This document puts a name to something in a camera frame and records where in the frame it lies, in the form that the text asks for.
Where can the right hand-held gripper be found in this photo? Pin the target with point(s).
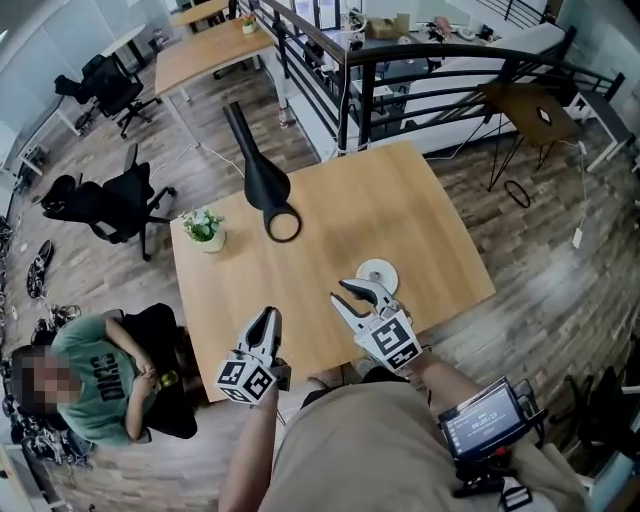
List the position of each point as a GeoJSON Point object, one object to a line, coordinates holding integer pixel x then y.
{"type": "Point", "coordinates": [387, 340]}

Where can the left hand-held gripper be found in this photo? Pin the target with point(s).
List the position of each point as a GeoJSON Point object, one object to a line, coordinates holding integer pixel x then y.
{"type": "Point", "coordinates": [245, 377]}

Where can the white round plate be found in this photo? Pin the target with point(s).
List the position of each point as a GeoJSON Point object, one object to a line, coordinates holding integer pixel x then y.
{"type": "Point", "coordinates": [387, 270]}

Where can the person's left forearm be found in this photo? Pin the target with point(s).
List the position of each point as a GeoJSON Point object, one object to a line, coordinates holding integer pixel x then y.
{"type": "Point", "coordinates": [250, 450]}

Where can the person's right forearm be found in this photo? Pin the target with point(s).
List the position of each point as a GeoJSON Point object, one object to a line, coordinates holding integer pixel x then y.
{"type": "Point", "coordinates": [445, 385]}

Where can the person's grey shoe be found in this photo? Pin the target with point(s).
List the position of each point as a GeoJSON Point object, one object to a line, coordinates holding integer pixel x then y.
{"type": "Point", "coordinates": [369, 369]}
{"type": "Point", "coordinates": [318, 382]}

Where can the black office chair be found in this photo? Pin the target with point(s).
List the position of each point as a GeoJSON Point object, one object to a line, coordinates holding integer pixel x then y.
{"type": "Point", "coordinates": [115, 200]}
{"type": "Point", "coordinates": [72, 90]}
{"type": "Point", "coordinates": [165, 340]}
{"type": "Point", "coordinates": [117, 90]}
{"type": "Point", "coordinates": [600, 410]}

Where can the yellow and black object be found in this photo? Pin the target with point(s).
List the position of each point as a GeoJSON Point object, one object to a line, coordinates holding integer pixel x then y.
{"type": "Point", "coordinates": [169, 379]}

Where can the potted plant in white pot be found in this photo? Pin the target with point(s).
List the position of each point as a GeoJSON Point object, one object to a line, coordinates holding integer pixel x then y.
{"type": "Point", "coordinates": [205, 230]}

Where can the person's beige shirt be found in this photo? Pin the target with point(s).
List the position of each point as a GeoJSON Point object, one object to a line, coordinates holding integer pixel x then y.
{"type": "Point", "coordinates": [375, 450]}

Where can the black desk lamp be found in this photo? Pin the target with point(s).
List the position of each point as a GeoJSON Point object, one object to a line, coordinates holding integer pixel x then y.
{"type": "Point", "coordinates": [262, 185]}

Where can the black screen device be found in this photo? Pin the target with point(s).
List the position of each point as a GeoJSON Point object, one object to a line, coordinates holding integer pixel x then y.
{"type": "Point", "coordinates": [482, 425]}

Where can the plastic bottle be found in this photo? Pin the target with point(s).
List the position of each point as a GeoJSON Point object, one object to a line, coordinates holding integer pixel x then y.
{"type": "Point", "coordinates": [285, 116]}

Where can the black metal railing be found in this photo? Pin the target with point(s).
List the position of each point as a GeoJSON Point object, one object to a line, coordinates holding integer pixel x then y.
{"type": "Point", "coordinates": [365, 100]}

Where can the white power adapter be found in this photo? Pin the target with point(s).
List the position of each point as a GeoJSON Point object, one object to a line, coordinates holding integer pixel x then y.
{"type": "Point", "coordinates": [577, 237]}

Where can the black patterned shoe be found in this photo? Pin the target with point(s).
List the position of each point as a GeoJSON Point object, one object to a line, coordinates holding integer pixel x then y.
{"type": "Point", "coordinates": [46, 252]}
{"type": "Point", "coordinates": [35, 282]}

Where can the pile of black headsets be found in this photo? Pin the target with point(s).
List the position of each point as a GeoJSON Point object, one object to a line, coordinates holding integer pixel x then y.
{"type": "Point", "coordinates": [40, 430]}

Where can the dark wooden side table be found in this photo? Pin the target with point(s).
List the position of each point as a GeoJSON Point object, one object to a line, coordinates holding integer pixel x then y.
{"type": "Point", "coordinates": [530, 107]}

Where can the cardboard box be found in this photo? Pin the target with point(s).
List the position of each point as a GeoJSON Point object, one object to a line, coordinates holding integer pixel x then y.
{"type": "Point", "coordinates": [387, 27]}

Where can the light wooden table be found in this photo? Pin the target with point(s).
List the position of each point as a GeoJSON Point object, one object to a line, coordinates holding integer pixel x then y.
{"type": "Point", "coordinates": [210, 50]}

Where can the grey desk with white legs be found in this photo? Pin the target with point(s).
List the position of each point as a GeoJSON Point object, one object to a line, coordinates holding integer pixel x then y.
{"type": "Point", "coordinates": [45, 130]}

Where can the grey-top white bench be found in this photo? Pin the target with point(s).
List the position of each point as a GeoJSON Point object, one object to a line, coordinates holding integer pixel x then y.
{"type": "Point", "coordinates": [600, 117]}

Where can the small red-flowered potted plant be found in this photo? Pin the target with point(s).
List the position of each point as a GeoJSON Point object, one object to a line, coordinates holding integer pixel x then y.
{"type": "Point", "coordinates": [248, 25]}

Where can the white top table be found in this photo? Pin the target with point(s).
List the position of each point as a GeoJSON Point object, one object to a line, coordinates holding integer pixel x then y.
{"type": "Point", "coordinates": [122, 37]}

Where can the round wooden table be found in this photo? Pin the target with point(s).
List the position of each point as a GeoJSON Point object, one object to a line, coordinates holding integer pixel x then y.
{"type": "Point", "coordinates": [200, 10]}

